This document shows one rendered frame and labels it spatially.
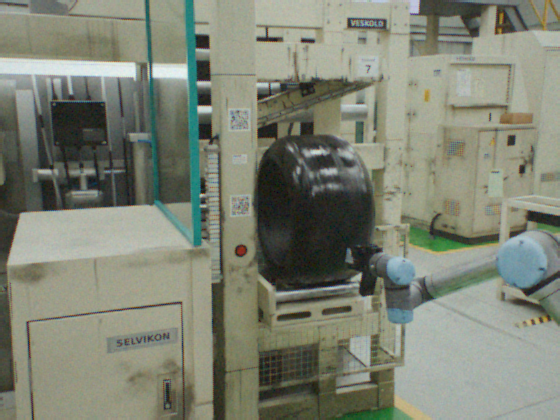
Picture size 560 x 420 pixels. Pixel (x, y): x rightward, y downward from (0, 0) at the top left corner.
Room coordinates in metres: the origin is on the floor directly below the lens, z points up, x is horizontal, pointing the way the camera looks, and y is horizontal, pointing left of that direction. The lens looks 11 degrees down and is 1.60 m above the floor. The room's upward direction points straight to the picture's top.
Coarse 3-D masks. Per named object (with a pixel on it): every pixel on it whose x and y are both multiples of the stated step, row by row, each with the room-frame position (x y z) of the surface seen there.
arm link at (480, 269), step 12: (492, 252) 1.62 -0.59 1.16; (456, 264) 1.70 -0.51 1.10; (468, 264) 1.65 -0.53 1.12; (480, 264) 1.62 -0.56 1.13; (492, 264) 1.60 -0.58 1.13; (432, 276) 1.72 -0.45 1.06; (444, 276) 1.69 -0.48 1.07; (456, 276) 1.66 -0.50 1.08; (468, 276) 1.64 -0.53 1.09; (480, 276) 1.62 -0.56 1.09; (492, 276) 1.61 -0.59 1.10; (420, 288) 1.72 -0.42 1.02; (432, 288) 1.70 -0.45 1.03; (444, 288) 1.68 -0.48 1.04; (456, 288) 1.67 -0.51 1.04; (432, 300) 1.73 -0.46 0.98
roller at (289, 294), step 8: (352, 280) 2.10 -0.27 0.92; (288, 288) 2.02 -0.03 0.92; (296, 288) 2.02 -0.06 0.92; (304, 288) 2.02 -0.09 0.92; (312, 288) 2.03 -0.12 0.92; (320, 288) 2.04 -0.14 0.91; (328, 288) 2.05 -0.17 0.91; (336, 288) 2.06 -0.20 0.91; (344, 288) 2.07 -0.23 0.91; (352, 288) 2.08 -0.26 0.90; (280, 296) 1.98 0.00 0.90; (288, 296) 1.99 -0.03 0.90; (296, 296) 2.00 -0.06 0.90; (304, 296) 2.01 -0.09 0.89; (312, 296) 2.03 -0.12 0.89; (320, 296) 2.04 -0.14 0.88
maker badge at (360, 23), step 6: (348, 18) 2.78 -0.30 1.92; (354, 18) 2.79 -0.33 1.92; (360, 18) 2.80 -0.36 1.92; (366, 18) 2.81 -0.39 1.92; (372, 18) 2.83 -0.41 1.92; (378, 18) 2.84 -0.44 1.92; (384, 18) 2.85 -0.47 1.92; (348, 24) 2.78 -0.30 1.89; (354, 24) 2.79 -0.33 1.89; (360, 24) 2.80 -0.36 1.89; (366, 24) 2.81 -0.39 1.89; (372, 24) 2.83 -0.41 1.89; (378, 24) 2.84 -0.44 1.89; (384, 24) 2.85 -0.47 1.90
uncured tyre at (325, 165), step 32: (288, 160) 2.03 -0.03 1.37; (320, 160) 2.00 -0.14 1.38; (352, 160) 2.04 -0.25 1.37; (288, 192) 1.99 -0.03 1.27; (320, 192) 1.93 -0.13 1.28; (352, 192) 1.97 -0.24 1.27; (288, 224) 2.42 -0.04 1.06; (320, 224) 1.91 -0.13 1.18; (352, 224) 1.94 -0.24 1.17; (288, 256) 1.99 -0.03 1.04; (320, 256) 1.93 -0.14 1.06
